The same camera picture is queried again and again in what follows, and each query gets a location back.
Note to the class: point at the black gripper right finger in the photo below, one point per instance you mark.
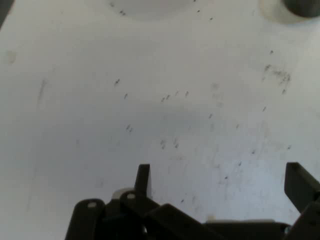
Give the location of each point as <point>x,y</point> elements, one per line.
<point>305,190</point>

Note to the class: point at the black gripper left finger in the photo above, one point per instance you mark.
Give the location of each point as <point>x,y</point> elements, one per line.
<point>140,180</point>

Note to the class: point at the clear plastic cup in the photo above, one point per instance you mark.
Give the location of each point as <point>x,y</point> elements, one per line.
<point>287,5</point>

